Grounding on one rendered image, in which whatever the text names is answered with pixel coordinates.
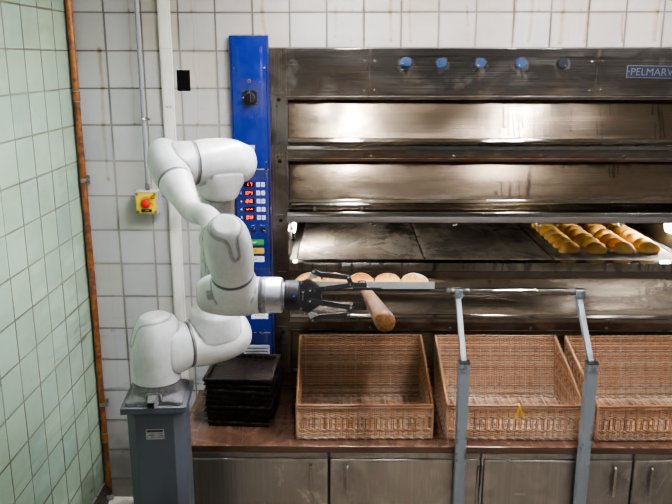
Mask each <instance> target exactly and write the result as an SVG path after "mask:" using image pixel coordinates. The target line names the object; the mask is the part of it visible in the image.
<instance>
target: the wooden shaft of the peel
mask: <svg viewBox="0 0 672 504"><path fill-rule="evenodd" d="M360 292H361V294H362V296H363V298H364V301H365V303H366V305H367V308H368V310H369V312H370V315H371V317H372V319H373V321H374V324H375V326H376V328H377V329H378V330H380V331H383V332H387V331H390V330H391V329H392V328H393V327H394V326H395V317H394V315H393V314H392V313H391V312H390V310H389V309H388V308H387V307H386V306H385V305H384V303H383V302H382V301H381V300H380V299H379V298H378V296H377V295H376V294H375V293H374V292H373V291H372V290H360Z"/></svg>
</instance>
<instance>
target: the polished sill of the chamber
mask: <svg viewBox="0 0 672 504"><path fill-rule="evenodd" d="M312 269H316V270H318V271H494V272H672V260H431V259H290V261H289V271H311V270H312Z"/></svg>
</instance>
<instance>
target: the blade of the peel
mask: <svg viewBox="0 0 672 504"><path fill-rule="evenodd" d="M314 282H316V283H317V284H318V285H320V286H327V285H335V284H342V283H348V282H347V281H314ZM367 285H368V286H369V287H382V289H435V282H379V281H367Z"/></svg>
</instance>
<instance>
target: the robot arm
mask: <svg viewBox="0 0 672 504"><path fill-rule="evenodd" d="M147 165H148V170H149V172H150V175H151V177H152V179H153V181H154V183H155V185H156V186H157V187H158V188H159V190H160V191H161V193H162V194H163V195H164V196H165V197H166V198H167V199H168V200H169V201H170V202H171V204H172V205H173V206H174V207H175V208H176V210H177V211H178V212H179V214H180V215H181V216H182V217H183V218H184V219H185V220H186V221H187V222H189V223H191V224H195V225H200V226H201V231H200V233H199V237H198V241H199V244H200V277H199V281H198V282H197V285H196V300H197V302H196V303H195V304H194V305H193V307H192V309H191V312H190V315H189V317H188V321H183V322H182V321H178V319H177V317H176V316H174V315H173V314H171V313H169V312H166V311H160V310H157V311H150V312H147V313H144V314H143V315H141V316H140V317H139V319H138V320H137V321H136V322H135V325H134V327H133V330H132V334H131V339H130V365H131V372H132V379H133V389H132V391H131V394H130V396H129V398H128V399H127V400H126V401H125V407H136V406H147V409H148V410H154V409H155V408H156V407H157V406H167V405H170V406H181V405H183V396H184V393H185V390H186V387H187V386H188V385H189V380H188V379H181V373H182V372H184V371H186V370H188V369H189V368H192V367H200V366H207V365H212V364H216V363H220V362H224V361H227V360H230V359H232V358H234V357H236V356H238V355H240V354H241V353H243V352H244V351H245V350H246V349H247V348H248V346H249V345H250V343H251V339H252V331H251V326H250V324H249V322H248V320H247V318H246V317H245V316H249V315H252V314H259V313H262V314H265V313H270V314H272V313H282V312H283V308H284V309H285V311H303V312H305V313H308V315H309V317H310V321H311V322H312V323H314V322H316V321H318V320H323V319H335V318H348V317H350V315H351V313H352V311H353V310H366V309H367V305H366V303H365V302H353V305H350V304H344V303H338V302H332V301H326V300H322V296H321V295H322V292H323V291H329V290H337V289H344V288H352V287H353V290H376V291H379V290H382V287H367V283H365V282H353V281H352V279H351V276H350V275H344V274H334V273H325V272H320V271H318V270H316V269H312V270H311V273H310V275H309V277H308V278H306V279H304V280H285V282H284V281H283V278H282V277H257V276H256V275H255V273H254V253H253V246H252V241H251V236H250V233H249V231H248V229H247V227H246V225H245V224H244V223H243V221H242V220H241V219H240V218H238V217H237V216H235V215H234V202H235V199H236V197H237V196H238V195H239V193H240V190H241V188H242V186H243V184H244V182H245V181H248V180H250V179H251V178H252V177H253V175H254V174H255V171H256V168H257V159H256V155H255V152H254V150H253V149H252V147H251V146H249V145H247V144H245V143H242V142H240V141H238V140H234V139H229V138H207V139H199V140H193V141H173V140H172V139H167V138H159V139H156V140H154V141H153V142H152V143H151V144H150V146H149V148H148V156H147ZM195 185H196V187H197V191H198V193H199V195H200V196H201V203H200V201H199V198H198V196H197V192H196V189H195ZM318 277H323V278H333V279H342V280H347V282H348V283H342V284H335V285H327V286H320V285H318V284H317V283H316V282H314V281H313V280H312V279H313V278H315V279H316V278H318ZM320 305H321V306H328V307H334V308H341V309H347V312H340V313H328V314H319V315H318V314H317V313H312V311H313V310H314V309H316V308H317V307H319V306H320Z"/></svg>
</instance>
